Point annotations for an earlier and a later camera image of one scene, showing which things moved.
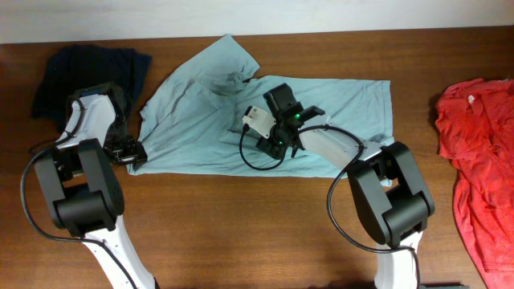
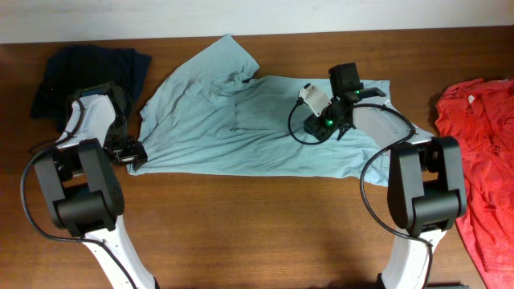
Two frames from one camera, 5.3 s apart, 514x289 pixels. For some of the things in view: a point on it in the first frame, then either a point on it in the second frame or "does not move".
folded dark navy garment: [69, 68] does not move
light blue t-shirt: [192, 120] does not move
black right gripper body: [275, 144] → [327, 122]
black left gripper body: [122, 147] does not move
